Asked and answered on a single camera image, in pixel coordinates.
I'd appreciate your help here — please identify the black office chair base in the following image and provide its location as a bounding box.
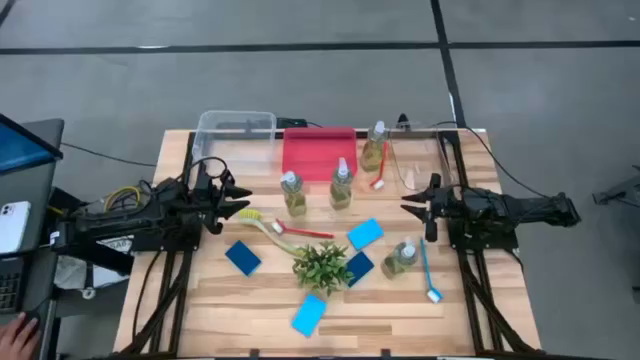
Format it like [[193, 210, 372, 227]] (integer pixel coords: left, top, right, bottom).
[[592, 164, 640, 206]]

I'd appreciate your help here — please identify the white plastic bag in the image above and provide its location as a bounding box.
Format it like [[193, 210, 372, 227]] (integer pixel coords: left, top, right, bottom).
[[53, 234, 135, 291]]

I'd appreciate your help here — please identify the black floor cable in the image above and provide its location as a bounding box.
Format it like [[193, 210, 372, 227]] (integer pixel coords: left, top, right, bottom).
[[432, 121, 551, 199], [60, 141, 159, 168]]

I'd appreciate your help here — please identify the clear rectangular plastic bin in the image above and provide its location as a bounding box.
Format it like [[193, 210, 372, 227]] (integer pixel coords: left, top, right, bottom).
[[192, 110, 278, 175]]

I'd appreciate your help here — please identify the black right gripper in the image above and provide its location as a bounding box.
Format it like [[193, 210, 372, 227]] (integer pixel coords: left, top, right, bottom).
[[401, 173, 484, 243]]

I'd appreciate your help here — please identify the black computer monitor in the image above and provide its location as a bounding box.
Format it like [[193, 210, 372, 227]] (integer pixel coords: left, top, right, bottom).
[[0, 112, 65, 176]]

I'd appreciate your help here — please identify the dark grey desk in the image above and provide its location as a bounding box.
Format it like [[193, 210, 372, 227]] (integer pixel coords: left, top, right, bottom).
[[0, 118, 66, 360]]

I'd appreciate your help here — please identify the red plastic tray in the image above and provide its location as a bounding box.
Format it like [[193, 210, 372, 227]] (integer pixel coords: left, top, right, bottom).
[[281, 126, 359, 182]]

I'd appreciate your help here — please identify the black aluminium table frame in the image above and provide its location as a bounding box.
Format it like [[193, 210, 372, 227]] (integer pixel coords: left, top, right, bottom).
[[114, 128, 541, 359]]

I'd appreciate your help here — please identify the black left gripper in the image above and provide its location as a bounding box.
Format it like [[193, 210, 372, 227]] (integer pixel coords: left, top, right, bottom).
[[187, 168, 254, 236]]

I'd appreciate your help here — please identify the blue scrub sponge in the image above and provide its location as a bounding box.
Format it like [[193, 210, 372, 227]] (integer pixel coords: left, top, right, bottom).
[[224, 240, 263, 277], [346, 217, 385, 251], [291, 293, 328, 338], [344, 250, 376, 289]]

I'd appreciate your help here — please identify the clear soap pump bottle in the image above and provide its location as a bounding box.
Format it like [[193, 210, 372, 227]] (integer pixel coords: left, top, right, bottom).
[[380, 237, 420, 280], [359, 120, 389, 174], [328, 157, 355, 211], [279, 170, 308, 218]]

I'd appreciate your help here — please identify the red white-bristle brush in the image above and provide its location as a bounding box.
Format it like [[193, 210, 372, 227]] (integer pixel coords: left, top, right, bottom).
[[270, 218, 335, 240], [369, 141, 390, 191]]

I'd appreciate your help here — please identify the green dish brush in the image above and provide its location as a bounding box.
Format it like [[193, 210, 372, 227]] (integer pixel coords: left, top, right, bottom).
[[237, 208, 306, 257]]

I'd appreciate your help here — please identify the clear plastic organizer bin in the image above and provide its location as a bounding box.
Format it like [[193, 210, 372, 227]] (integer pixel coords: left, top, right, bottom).
[[387, 122, 459, 194]]

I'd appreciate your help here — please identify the person's hand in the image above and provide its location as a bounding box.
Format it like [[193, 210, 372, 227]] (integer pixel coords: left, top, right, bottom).
[[0, 312, 42, 360]]

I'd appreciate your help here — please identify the green plant in white pot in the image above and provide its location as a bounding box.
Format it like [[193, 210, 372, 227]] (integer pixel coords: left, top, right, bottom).
[[291, 240, 355, 297]]

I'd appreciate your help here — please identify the black computer keyboard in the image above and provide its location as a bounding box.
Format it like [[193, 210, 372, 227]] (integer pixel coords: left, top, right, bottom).
[[0, 257, 26, 314]]

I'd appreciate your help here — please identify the white smartphone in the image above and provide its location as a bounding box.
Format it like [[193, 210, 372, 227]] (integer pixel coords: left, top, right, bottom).
[[0, 200, 32, 255]]

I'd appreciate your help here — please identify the blue white-bristle brush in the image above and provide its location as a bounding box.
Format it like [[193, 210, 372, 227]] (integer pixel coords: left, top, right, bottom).
[[418, 237, 444, 304]]

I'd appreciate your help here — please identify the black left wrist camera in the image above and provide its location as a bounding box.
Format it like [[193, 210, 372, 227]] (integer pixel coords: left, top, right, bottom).
[[193, 172, 217, 201]]

